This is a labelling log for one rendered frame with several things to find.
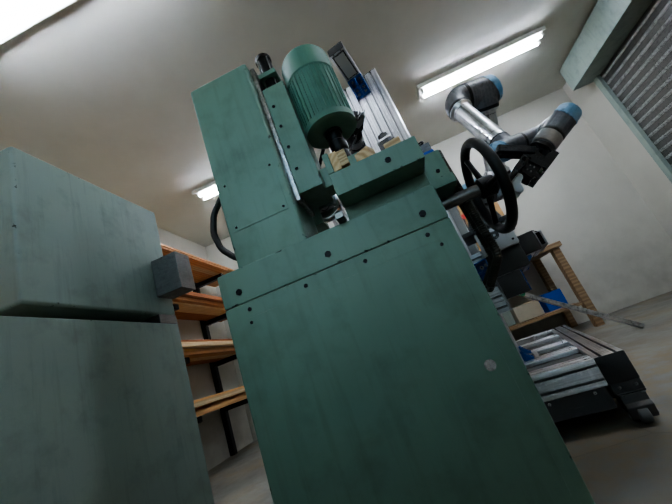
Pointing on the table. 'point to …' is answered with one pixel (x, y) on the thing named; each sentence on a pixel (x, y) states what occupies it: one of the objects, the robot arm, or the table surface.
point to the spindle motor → (317, 94)
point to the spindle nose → (336, 140)
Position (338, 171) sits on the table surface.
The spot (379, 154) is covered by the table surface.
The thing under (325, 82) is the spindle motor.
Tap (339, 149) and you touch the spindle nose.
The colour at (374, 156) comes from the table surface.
